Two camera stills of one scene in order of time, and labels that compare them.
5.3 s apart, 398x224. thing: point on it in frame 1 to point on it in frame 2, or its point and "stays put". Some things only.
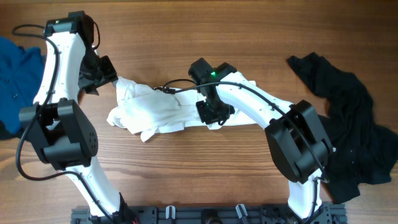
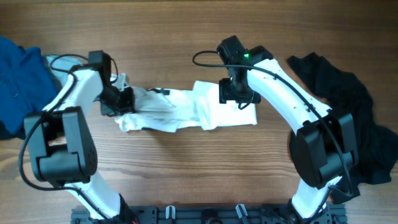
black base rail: x=211 y=214 stays put
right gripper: x=209 y=117 to x=226 y=93
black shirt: x=363 y=152 stays put
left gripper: x=89 y=86 to x=126 y=107
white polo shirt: x=145 y=110 stays put
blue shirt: x=20 y=70 stays put
